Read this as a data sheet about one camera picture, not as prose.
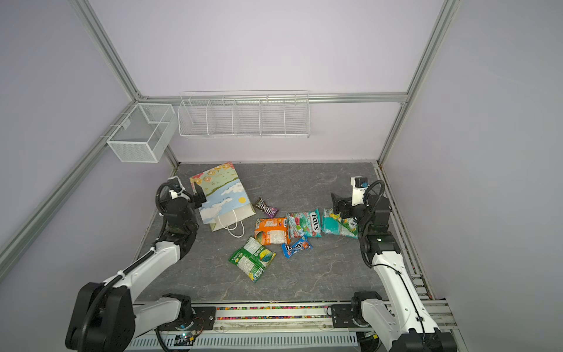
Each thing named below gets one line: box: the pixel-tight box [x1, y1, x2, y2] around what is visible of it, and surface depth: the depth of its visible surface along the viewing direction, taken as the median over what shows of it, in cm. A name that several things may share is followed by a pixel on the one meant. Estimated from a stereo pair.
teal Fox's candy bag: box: [321, 208, 359, 240], surface depth 95 cm
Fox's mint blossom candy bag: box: [287, 208, 322, 239], surface depth 95 cm
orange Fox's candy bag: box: [253, 217, 291, 246], surface depth 93 cm
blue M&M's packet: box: [281, 234, 314, 259], surface depth 90 cm
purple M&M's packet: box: [254, 197, 280, 219], surface depth 101 cm
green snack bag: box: [228, 236, 277, 284], surface depth 86 cm
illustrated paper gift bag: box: [189, 161, 256, 232], surface depth 98 cm
